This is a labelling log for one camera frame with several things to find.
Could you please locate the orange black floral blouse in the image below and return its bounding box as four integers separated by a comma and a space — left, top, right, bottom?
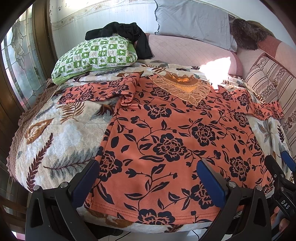
59, 73, 283, 225

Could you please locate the brown furry cushion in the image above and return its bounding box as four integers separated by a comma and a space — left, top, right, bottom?
230, 18, 274, 50

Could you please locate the black garment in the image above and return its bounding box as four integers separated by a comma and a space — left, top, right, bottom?
85, 22, 153, 60

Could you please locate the person right hand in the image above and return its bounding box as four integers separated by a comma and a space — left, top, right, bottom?
270, 207, 290, 232

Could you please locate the green white checkered pillow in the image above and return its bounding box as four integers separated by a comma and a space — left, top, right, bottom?
51, 34, 137, 85

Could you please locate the grey blue pillow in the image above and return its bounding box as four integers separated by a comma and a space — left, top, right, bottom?
154, 1, 237, 52

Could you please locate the wooden stained glass door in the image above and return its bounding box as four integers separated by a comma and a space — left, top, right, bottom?
1, 1, 57, 163

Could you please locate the pink quilted bed cover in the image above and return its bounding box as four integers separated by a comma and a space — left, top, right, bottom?
147, 34, 265, 78

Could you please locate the striped floral pillow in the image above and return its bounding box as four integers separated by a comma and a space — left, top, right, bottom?
245, 55, 296, 140

